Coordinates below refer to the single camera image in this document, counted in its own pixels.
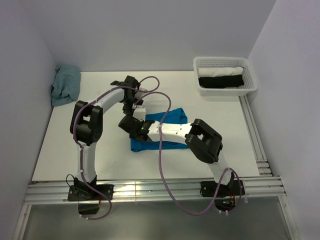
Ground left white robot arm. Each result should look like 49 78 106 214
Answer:
70 75 148 200

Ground white rolled t-shirt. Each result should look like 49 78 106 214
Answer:
197 67 244 77

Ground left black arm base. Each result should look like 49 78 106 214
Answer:
65 174 114 216

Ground bright blue t-shirt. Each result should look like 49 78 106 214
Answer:
130 107 189 153

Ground purple cable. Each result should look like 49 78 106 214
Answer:
72 76 161 221
133 91 243 216

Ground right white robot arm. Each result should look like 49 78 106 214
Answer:
118 115 235 198

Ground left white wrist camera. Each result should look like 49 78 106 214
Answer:
138 87 149 94

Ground aluminium front rail frame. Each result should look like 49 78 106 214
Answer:
13 176 300 240

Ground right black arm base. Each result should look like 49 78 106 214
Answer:
200 179 246 214

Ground white perforated plastic basket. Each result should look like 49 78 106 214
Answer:
193 56 258 97

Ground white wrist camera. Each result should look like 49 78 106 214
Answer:
138 87 149 94
132 104 146 122

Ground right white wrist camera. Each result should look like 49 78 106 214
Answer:
132 104 146 122

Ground black rolled t-shirt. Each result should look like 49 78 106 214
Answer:
198 74 244 89

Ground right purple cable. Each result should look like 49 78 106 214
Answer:
133 91 243 216

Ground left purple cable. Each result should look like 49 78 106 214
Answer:
72 76 161 221

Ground grey-blue crumpled t-shirt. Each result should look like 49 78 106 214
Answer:
50 64 81 107

